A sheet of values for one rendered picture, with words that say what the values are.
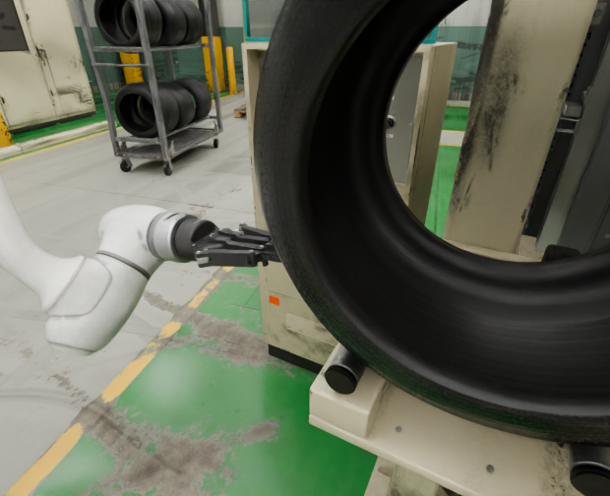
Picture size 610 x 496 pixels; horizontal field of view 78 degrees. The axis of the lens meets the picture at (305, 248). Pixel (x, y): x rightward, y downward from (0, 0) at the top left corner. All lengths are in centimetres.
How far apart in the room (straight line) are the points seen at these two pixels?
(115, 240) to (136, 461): 103
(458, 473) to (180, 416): 124
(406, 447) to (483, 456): 10
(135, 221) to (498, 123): 63
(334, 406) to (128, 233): 45
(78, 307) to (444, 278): 59
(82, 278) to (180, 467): 99
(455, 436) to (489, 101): 50
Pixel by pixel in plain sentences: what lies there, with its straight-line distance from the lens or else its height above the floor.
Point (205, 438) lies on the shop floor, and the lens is 159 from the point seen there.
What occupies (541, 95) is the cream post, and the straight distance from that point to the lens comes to 69.
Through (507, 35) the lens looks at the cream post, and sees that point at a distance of 69.
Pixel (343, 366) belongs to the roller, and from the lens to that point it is 51.
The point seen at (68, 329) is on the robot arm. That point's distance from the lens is 70.
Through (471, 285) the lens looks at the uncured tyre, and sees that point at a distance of 67.
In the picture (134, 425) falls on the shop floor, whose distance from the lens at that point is 170.
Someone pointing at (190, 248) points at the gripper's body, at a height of 99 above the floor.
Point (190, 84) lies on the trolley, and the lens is 483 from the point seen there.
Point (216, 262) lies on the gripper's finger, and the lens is 60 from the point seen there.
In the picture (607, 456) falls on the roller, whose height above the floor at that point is 92.
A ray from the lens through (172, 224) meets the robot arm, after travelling 67.
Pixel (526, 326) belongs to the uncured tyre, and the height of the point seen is 92.
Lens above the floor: 130
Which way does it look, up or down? 30 degrees down
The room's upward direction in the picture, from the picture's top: straight up
